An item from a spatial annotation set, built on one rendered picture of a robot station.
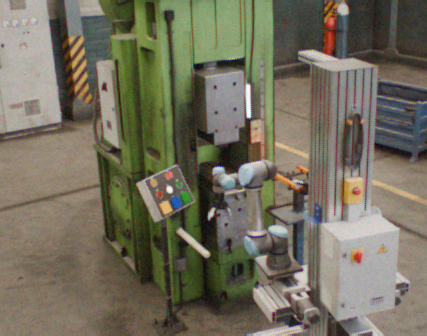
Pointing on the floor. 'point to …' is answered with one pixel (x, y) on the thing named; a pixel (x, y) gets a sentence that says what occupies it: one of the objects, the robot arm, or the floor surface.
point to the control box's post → (166, 268)
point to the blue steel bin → (405, 117)
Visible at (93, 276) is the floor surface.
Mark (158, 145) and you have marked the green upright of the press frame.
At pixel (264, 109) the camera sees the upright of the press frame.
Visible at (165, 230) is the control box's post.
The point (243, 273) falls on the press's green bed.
